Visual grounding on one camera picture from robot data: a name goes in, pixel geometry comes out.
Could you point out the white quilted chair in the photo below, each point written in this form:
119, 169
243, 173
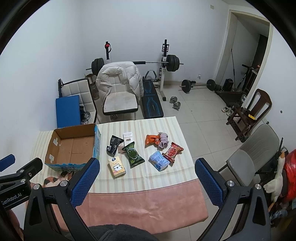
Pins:
81, 88

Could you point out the brown wooden chair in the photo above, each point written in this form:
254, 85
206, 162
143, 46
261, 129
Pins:
243, 120

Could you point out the right chrome dumbbell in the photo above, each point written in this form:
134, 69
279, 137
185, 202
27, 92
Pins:
177, 105

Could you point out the red snack bag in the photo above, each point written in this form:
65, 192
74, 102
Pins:
172, 152

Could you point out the small brown card box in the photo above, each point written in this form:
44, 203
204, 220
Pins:
121, 149

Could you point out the purple fluffy cloth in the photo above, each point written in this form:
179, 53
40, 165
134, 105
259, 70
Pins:
163, 140

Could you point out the blue tissue pack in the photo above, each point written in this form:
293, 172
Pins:
158, 161

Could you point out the white barbell rack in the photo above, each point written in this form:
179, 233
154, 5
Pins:
163, 70

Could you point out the yellow tissue pack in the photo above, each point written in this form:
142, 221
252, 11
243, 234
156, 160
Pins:
116, 166

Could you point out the chrome dumbbell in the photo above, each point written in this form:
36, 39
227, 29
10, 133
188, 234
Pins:
177, 105
173, 99

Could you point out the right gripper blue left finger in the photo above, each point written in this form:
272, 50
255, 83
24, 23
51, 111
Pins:
82, 181

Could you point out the white paper packet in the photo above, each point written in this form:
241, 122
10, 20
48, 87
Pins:
128, 138

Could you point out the orange snack bag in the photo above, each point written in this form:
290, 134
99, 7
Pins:
152, 140

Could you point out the left chrome dumbbell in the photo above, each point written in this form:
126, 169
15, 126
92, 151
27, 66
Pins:
173, 99

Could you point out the black snack pouch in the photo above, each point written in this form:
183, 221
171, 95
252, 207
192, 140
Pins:
113, 145

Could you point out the black blue weight bench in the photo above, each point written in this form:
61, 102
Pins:
150, 101

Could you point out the green wet wipes pack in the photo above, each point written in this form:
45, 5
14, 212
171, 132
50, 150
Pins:
134, 158

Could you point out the striped cream tablecloth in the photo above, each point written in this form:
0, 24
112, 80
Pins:
144, 176

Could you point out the barbell on rack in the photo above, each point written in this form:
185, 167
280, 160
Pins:
171, 64

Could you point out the cardboard box with blue print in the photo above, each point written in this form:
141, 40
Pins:
70, 148

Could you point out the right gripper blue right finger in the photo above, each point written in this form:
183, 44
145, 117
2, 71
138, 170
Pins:
212, 182

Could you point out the grey padded chair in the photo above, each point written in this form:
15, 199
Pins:
254, 153

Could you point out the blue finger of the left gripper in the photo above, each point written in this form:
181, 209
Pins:
6, 162

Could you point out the white puffer jacket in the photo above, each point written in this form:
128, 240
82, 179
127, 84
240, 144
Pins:
124, 73

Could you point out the white goose plush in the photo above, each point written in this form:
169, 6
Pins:
274, 186

